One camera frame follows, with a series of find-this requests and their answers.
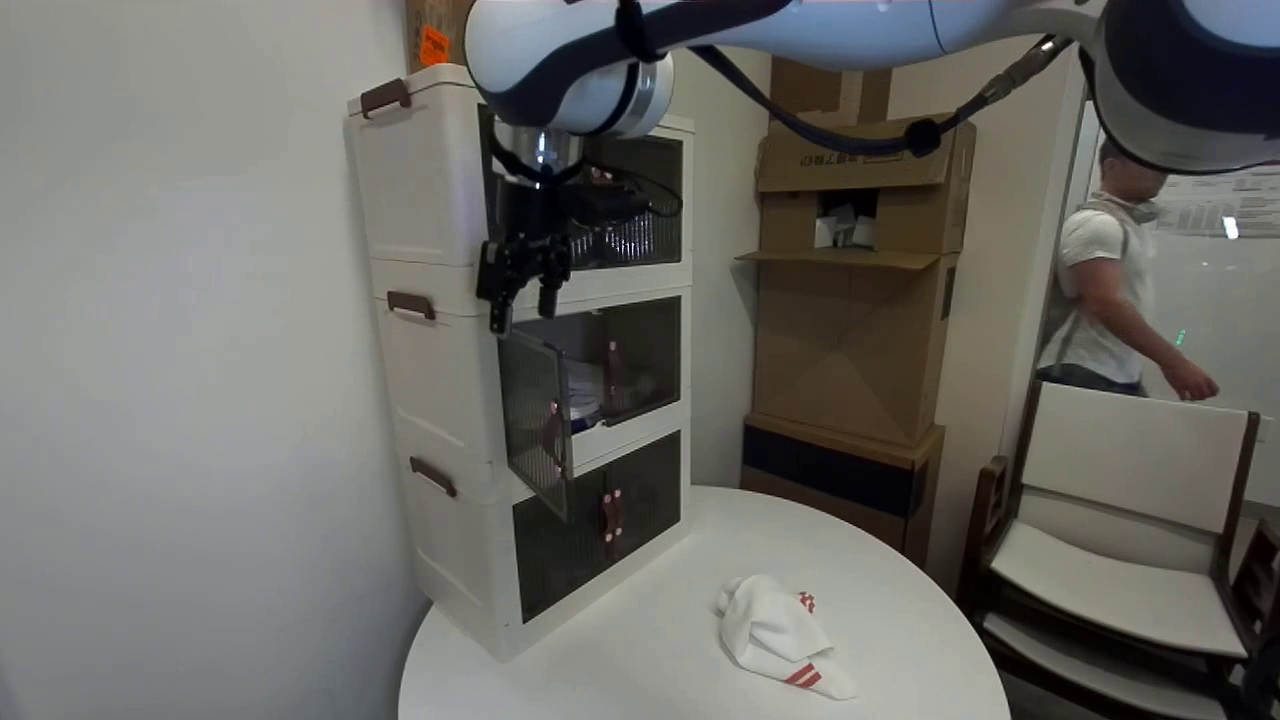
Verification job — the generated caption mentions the brown cabinet side handle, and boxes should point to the brown cabinet side handle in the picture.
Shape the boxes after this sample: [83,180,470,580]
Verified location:
[410,455,463,499]
[386,286,439,322]
[356,77,416,118]

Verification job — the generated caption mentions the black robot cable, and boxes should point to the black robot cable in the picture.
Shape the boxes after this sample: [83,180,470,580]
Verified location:
[684,32,1082,158]

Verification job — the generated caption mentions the cardboard box with cutout opening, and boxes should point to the cardboard box with cutout opening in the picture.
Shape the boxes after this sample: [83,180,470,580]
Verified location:
[753,112,981,264]

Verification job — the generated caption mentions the white cushioned dark wooden chair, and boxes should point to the white cushioned dark wooden chair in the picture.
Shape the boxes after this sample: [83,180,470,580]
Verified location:
[957,379,1273,720]

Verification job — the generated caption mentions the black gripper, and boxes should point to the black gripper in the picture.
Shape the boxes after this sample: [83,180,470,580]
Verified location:
[471,170,580,341]

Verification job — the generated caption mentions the dark brown base box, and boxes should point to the dark brown base box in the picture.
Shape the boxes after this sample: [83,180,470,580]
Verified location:
[740,412,947,562]

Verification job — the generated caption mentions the white cloth with red stripes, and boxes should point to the white cloth with red stripes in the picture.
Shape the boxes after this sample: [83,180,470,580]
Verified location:
[712,573,865,703]

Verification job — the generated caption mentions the labelled cardboard box orange stickers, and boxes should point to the labelled cardboard box orange stickers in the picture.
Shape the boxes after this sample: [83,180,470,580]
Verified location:
[403,0,471,77]

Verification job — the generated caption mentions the person in white shirt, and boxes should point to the person in white shirt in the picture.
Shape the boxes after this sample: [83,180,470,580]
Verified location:
[1037,137,1224,402]

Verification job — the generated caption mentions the white three-tier storage cabinet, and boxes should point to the white three-tier storage cabinet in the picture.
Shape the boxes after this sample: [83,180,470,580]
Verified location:
[344,61,699,664]

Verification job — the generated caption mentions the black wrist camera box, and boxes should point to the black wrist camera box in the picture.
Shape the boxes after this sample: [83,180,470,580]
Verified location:
[566,164,663,232]

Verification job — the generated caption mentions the white paper notice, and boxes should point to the white paper notice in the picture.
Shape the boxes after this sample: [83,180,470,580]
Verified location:
[1152,164,1280,242]

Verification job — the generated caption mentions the narrow tall cardboard box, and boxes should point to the narrow tall cardboard box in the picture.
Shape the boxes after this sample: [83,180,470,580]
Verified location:
[770,51,898,126]

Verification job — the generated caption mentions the grey metal door frame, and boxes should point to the grey metal door frame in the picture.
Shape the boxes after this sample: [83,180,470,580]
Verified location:
[1043,51,1111,272]

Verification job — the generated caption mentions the large plain cardboard box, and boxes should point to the large plain cardboard box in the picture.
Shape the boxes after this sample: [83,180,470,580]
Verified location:
[747,252,961,450]

